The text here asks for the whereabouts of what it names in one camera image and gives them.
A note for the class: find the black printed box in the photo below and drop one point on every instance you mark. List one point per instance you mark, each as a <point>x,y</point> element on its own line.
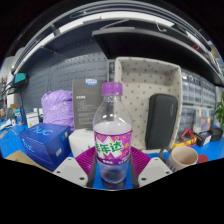
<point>204,138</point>

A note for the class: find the clear bottle with purple cap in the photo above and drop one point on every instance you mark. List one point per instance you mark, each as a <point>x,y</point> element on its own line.
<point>112,146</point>

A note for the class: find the teal monitor screen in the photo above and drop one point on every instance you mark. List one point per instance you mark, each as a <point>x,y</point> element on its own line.
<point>20,78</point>

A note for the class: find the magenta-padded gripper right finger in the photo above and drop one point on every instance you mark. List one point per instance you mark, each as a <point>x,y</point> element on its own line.
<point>154,168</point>

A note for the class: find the flat black hard case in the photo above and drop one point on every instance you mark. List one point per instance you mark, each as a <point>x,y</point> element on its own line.
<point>216,133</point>

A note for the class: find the yellow multimeter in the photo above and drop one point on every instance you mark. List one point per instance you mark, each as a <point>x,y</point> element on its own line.
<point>186,137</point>

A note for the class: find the cabinet with coloured drawers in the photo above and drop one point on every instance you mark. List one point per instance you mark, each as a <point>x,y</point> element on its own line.
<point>205,118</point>

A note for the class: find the black zip case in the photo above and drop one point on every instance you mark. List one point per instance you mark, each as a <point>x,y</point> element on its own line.
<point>161,121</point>

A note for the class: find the blue cardboard box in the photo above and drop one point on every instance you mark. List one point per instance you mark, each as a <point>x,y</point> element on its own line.
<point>43,141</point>

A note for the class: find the green potted plant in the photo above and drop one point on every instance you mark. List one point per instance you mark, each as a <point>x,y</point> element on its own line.
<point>220,111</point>

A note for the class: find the black overhead shelf unit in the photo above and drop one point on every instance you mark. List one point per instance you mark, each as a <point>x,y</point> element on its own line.
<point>140,43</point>

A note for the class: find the beige ceramic mug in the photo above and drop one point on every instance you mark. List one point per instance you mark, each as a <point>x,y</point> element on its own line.
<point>181,158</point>

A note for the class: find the purple plastic bag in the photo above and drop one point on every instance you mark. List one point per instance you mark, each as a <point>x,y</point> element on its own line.
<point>57,108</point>

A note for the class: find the white box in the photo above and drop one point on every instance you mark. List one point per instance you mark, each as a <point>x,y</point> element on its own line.
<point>81,141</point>

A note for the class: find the brown cardboard box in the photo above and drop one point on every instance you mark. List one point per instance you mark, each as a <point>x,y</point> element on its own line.
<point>21,158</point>

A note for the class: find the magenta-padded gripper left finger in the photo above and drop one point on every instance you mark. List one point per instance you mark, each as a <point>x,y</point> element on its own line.
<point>71,168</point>

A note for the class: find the black upright carton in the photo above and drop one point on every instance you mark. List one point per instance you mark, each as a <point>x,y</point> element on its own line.
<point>87,106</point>

